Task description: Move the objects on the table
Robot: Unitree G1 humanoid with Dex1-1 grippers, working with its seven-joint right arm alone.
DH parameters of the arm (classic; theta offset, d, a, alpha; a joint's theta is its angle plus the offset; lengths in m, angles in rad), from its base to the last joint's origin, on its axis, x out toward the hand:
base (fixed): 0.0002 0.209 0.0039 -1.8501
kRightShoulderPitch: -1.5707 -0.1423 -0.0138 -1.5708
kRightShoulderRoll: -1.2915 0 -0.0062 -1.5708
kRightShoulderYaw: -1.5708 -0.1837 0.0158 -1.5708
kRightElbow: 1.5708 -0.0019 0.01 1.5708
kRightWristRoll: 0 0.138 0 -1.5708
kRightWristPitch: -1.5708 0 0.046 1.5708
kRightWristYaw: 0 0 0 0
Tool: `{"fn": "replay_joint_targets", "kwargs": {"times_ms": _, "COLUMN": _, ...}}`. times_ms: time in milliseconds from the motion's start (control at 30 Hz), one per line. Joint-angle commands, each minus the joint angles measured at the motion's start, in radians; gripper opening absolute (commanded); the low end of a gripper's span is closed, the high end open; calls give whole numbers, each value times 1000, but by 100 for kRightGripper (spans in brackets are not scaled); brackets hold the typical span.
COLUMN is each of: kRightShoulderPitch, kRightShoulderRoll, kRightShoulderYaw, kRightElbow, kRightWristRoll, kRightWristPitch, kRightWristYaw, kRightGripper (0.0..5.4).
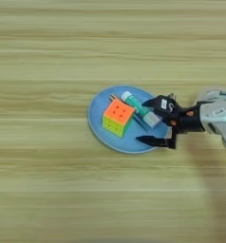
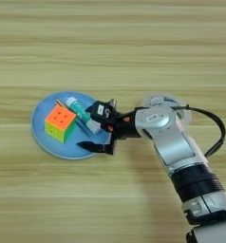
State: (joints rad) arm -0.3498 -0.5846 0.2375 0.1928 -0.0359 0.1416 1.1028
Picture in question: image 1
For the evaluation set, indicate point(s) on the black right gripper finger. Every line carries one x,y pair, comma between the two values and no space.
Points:
153,102
156,141

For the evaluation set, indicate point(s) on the orange yellow puzzle cube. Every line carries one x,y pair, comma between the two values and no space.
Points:
118,117

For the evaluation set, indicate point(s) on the blue round plate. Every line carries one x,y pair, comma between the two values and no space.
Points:
118,144

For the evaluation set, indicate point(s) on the black gold pen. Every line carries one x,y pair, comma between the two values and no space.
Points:
141,122

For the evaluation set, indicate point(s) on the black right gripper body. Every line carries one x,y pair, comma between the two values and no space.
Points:
189,120

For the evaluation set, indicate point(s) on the white green glue stick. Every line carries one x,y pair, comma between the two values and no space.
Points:
141,110

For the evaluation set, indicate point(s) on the black box with white label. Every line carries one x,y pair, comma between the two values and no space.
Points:
167,106

